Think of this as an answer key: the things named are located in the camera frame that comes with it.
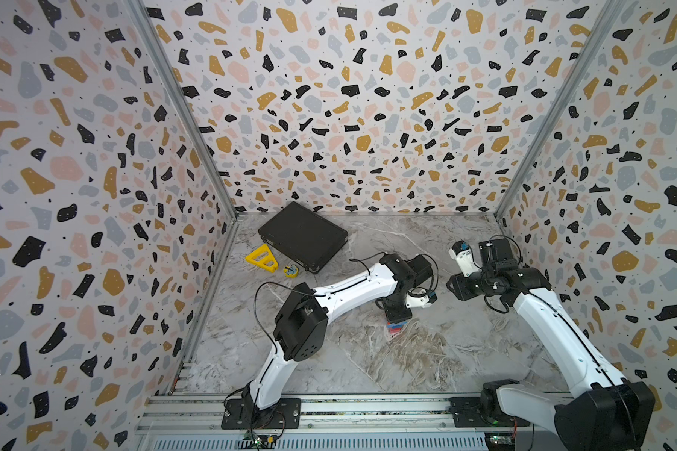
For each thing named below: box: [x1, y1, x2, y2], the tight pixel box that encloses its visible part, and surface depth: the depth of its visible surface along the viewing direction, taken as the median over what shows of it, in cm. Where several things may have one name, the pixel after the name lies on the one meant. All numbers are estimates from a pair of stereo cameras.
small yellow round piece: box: [283, 264, 300, 280], surface depth 105 cm
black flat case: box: [257, 201, 349, 275], surface depth 112 cm
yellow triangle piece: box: [244, 243, 279, 273], surface depth 108 cm
